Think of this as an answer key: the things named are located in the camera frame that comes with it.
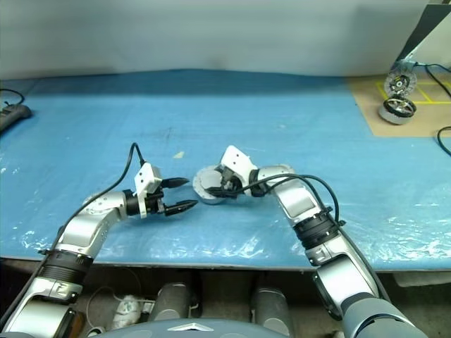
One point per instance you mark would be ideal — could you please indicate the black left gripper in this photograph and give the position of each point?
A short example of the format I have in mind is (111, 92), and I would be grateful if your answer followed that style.
(155, 205)

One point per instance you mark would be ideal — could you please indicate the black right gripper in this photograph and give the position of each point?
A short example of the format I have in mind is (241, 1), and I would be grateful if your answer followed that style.
(229, 183)

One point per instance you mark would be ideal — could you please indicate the silver motor stator housing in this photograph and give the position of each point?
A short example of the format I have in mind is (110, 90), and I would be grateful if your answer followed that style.
(208, 201)

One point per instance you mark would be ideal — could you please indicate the black-rimmed silver spoked rotor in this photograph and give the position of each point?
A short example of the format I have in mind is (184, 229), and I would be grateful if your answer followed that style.
(208, 179)

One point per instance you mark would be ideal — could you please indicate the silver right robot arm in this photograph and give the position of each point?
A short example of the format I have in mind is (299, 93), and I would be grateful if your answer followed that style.
(299, 200)

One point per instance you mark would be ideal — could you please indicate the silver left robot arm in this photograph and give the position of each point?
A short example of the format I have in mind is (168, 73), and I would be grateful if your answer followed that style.
(81, 225)

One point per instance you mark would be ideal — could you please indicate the silver wheel-shaped metal part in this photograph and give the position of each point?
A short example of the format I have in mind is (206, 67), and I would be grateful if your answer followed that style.
(394, 118)

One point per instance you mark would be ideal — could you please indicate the round metal gear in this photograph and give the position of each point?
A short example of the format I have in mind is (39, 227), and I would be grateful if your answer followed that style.
(400, 82)

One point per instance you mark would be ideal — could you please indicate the small pale paper scrap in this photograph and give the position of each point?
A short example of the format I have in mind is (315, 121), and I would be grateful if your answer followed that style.
(179, 154)

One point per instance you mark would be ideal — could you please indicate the blue plastic table cover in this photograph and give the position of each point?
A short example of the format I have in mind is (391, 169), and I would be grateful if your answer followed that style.
(105, 141)

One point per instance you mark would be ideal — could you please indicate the dark rounded cylinder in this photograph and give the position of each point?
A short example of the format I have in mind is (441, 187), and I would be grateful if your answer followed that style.
(172, 303)
(271, 306)

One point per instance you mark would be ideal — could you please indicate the white crumpled bag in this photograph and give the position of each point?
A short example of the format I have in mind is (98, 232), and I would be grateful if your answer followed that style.
(127, 311)

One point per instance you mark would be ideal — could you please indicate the grey shell with triangle mark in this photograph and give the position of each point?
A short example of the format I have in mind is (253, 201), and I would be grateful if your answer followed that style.
(190, 332)

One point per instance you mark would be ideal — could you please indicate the black power strip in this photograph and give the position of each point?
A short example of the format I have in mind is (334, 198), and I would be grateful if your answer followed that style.
(14, 114)

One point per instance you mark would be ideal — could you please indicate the brown cardboard sheet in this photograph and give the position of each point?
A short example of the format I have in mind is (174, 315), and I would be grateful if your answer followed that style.
(423, 123)

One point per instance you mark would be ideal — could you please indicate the black and white stand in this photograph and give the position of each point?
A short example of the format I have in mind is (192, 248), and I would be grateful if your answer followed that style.
(426, 28)

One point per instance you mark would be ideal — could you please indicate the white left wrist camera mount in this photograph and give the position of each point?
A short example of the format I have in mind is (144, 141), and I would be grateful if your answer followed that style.
(144, 179)

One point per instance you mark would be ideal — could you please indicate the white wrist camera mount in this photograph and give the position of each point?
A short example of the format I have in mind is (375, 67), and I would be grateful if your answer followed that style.
(236, 158)
(144, 179)

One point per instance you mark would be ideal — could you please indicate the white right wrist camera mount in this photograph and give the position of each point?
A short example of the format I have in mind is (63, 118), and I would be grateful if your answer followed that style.
(236, 158)

